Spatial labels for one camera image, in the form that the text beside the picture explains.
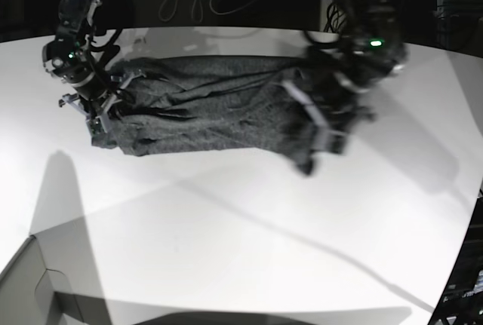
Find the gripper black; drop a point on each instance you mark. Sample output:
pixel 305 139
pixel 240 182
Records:
pixel 94 98
pixel 320 116

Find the dark grey t-shirt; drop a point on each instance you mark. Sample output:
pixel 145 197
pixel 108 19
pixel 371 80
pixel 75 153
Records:
pixel 196 104

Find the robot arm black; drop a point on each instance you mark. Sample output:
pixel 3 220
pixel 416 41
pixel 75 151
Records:
pixel 73 57
pixel 368 48

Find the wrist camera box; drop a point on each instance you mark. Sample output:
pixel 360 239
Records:
pixel 96 130

